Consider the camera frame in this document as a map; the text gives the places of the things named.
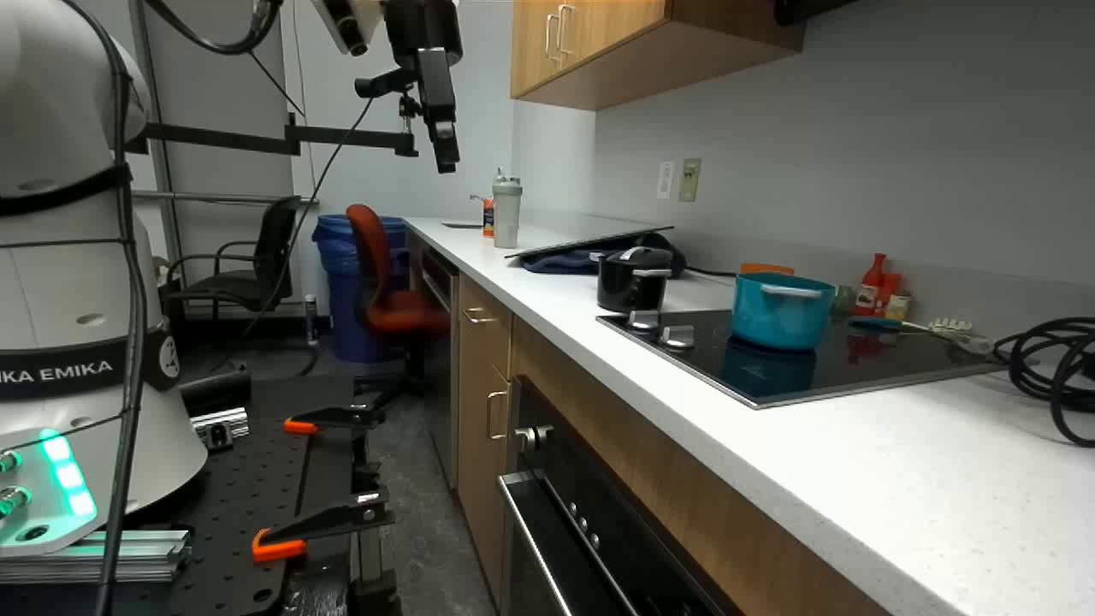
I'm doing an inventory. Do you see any small silver box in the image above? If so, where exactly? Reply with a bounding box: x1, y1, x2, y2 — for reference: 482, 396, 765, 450
185, 403, 252, 454

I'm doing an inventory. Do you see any red bottle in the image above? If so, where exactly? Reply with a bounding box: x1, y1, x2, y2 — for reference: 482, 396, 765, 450
852, 250, 915, 323

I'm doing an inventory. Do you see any glass pot lid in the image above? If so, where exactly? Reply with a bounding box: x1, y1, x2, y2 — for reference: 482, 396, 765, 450
600, 241, 677, 273

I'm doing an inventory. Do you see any blue pot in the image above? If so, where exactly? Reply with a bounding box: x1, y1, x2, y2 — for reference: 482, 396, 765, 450
728, 272, 838, 357

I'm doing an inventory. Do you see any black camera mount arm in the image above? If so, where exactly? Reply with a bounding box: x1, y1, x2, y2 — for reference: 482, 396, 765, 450
123, 65, 421, 162

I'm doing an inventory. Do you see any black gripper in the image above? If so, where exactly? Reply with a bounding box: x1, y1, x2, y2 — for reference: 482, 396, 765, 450
379, 0, 464, 179

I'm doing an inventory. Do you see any white shaker bottle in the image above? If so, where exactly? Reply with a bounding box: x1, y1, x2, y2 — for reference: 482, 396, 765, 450
489, 168, 526, 252

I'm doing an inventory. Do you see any small black box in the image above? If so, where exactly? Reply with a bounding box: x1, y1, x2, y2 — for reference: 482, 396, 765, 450
173, 363, 258, 420

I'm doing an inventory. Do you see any aluminium extrusion rail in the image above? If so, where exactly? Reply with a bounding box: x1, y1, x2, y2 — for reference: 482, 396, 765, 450
0, 524, 196, 588

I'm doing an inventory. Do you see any black cable bundle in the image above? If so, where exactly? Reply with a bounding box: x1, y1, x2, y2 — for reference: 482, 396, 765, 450
989, 316, 1095, 451

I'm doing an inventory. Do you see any blue trash bin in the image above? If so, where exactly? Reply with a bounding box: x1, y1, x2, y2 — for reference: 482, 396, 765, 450
309, 214, 415, 365

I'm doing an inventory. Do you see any wooden base cabinet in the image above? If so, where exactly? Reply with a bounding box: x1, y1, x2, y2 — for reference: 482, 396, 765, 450
449, 272, 892, 616

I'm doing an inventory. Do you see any orange handled clamp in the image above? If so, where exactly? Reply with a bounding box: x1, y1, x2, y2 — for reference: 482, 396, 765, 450
245, 488, 391, 573
279, 390, 391, 450

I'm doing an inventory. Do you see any red office chair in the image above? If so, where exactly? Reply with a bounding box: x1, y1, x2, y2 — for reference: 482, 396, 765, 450
343, 202, 450, 390

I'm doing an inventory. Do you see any black perforated robot table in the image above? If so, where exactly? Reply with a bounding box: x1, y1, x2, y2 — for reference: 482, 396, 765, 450
0, 369, 388, 616

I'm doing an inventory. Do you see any green handled utensil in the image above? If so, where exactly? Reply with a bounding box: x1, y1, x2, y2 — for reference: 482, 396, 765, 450
844, 316, 983, 342

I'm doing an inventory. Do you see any black office chair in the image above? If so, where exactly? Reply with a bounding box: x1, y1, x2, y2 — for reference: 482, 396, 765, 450
157, 195, 306, 337

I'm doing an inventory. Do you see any grey metal frame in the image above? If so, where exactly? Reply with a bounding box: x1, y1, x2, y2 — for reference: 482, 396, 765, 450
121, 0, 302, 272

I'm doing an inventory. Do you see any wooden wall cabinet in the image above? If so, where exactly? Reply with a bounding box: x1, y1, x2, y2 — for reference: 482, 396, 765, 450
507, 0, 809, 114

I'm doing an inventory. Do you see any silver oven knob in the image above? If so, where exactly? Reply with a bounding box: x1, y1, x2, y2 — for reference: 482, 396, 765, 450
510, 420, 553, 451

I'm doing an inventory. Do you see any black glass cooktop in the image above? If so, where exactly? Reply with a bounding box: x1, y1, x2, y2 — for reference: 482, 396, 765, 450
596, 305, 1005, 412

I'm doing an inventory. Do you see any beige wall outlet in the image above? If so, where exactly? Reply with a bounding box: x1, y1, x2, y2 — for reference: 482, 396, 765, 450
677, 155, 705, 204

